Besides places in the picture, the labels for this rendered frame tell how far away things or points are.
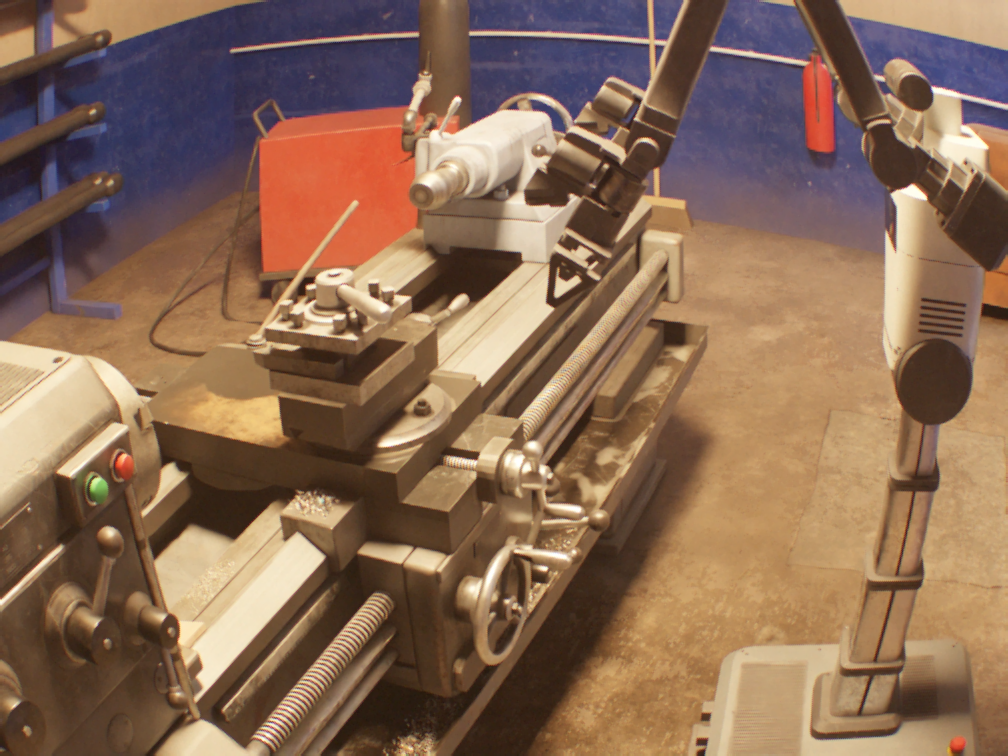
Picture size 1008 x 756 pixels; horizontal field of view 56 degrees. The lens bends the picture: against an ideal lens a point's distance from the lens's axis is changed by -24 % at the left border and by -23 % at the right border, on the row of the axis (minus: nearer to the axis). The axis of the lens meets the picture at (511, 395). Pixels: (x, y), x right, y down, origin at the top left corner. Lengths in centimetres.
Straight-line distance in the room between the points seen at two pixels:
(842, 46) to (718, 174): 445
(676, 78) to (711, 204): 447
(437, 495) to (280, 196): 318
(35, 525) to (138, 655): 26
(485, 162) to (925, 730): 166
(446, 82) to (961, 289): 336
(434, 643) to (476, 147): 122
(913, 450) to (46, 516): 139
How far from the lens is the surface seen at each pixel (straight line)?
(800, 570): 317
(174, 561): 197
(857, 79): 147
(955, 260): 169
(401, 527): 180
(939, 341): 175
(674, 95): 147
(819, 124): 551
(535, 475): 183
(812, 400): 411
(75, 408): 119
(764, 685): 234
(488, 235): 281
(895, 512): 194
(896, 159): 147
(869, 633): 208
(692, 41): 146
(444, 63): 473
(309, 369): 173
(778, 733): 222
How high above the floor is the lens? 178
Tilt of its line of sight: 26 degrees down
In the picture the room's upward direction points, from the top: 2 degrees counter-clockwise
